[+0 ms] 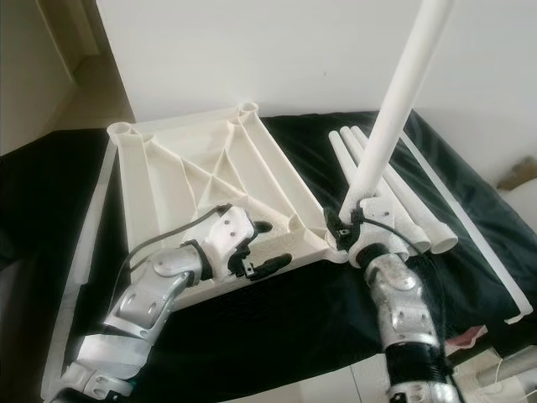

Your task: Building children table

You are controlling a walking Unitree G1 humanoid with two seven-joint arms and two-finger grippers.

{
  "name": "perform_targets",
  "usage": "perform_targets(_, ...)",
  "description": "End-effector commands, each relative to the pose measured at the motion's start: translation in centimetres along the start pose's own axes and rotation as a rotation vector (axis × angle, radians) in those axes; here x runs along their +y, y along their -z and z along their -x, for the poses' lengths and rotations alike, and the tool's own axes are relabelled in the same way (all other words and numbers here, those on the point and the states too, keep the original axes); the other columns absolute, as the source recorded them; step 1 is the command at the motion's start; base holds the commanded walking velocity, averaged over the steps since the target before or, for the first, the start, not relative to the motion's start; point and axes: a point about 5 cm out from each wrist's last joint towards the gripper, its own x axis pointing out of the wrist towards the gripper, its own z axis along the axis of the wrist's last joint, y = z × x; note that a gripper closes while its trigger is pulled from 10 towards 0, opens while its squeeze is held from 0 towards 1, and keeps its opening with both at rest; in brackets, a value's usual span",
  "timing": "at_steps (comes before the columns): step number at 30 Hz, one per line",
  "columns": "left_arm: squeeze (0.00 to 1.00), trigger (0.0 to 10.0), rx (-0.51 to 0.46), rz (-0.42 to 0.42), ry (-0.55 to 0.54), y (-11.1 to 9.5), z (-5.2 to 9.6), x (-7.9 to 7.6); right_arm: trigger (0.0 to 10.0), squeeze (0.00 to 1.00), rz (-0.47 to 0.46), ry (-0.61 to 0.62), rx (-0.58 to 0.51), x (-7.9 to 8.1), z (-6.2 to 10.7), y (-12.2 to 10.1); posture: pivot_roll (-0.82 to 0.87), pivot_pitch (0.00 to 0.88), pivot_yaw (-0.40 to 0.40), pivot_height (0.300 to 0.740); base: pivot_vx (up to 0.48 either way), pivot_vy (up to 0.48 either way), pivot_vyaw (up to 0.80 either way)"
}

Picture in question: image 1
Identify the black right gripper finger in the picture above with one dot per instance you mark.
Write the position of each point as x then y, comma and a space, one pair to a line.
335, 217
340, 239

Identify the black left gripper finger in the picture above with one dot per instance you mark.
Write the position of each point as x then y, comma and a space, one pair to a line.
262, 226
270, 266

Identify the white plastic table top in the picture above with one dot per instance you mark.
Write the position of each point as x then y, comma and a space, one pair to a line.
193, 168

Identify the pink object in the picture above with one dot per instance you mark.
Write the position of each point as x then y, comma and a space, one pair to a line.
466, 339

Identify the brown crumpled paper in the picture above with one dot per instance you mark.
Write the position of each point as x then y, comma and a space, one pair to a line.
518, 175

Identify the white curved tube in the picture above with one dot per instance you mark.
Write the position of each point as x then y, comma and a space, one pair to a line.
503, 367

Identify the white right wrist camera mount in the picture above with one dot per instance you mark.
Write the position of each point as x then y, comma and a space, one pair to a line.
377, 239

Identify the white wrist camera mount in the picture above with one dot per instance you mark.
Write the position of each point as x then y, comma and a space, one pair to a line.
377, 239
231, 235

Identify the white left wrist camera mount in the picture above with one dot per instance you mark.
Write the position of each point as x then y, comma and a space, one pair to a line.
231, 235

